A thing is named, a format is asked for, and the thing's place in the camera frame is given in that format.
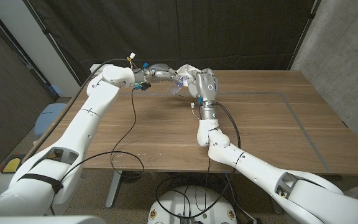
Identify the yellow and black floor object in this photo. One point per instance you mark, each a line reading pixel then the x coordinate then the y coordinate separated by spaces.
pixel 11 164

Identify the white table leg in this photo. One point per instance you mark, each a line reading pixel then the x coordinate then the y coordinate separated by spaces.
pixel 113 189

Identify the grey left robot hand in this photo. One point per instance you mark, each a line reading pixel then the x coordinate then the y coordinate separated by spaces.
pixel 158 73

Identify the clear plastic safety glasses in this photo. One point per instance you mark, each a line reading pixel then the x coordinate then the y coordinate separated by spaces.
pixel 174 91

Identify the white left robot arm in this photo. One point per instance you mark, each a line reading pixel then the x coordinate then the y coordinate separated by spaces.
pixel 82 124

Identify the white power outlet box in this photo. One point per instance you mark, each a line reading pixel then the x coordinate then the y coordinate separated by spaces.
pixel 95 66

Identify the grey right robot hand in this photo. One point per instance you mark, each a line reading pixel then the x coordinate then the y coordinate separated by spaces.
pixel 207 88

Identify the black backdrop curtain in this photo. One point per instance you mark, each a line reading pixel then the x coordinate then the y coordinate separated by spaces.
pixel 179 31

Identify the black round fan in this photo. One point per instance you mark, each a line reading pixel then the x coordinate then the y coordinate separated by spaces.
pixel 131 176

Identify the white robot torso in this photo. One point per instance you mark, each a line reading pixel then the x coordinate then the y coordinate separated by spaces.
pixel 42 220

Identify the black backdrop stand pole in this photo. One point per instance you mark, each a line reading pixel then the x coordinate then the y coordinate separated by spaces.
pixel 51 39
pixel 303 32

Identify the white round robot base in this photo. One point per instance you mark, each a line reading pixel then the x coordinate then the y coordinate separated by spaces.
pixel 194 205

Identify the light blue round stool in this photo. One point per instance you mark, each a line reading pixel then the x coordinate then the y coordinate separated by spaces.
pixel 47 116

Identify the grey table leg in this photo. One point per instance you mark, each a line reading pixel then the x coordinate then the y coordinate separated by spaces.
pixel 275 207

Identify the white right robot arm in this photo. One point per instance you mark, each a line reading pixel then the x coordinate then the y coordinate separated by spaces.
pixel 259 174

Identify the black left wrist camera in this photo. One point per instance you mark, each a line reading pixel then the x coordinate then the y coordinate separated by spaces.
pixel 143 86

